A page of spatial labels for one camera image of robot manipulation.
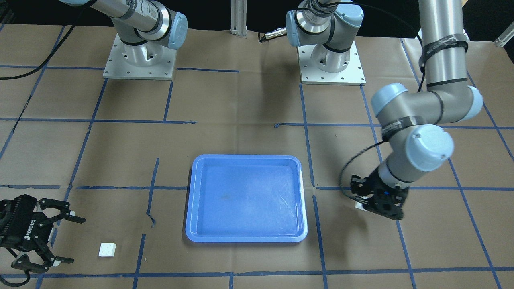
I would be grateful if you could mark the blue plastic tray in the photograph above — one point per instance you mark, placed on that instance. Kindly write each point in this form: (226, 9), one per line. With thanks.
(246, 199)

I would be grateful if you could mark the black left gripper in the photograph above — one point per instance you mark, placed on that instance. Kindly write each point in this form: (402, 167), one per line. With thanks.
(372, 190)

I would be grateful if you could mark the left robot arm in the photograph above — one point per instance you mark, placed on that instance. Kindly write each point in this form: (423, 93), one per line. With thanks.
(410, 122)

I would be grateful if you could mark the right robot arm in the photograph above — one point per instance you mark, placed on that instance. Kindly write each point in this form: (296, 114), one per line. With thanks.
(148, 37)

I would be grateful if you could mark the aluminium frame post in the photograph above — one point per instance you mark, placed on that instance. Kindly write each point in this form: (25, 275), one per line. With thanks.
(238, 16)

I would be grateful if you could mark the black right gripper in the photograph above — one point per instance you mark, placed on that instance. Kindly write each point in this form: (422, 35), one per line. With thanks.
(25, 233)

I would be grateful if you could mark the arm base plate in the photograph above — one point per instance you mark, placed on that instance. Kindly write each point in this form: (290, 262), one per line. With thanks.
(320, 66)
(148, 61)

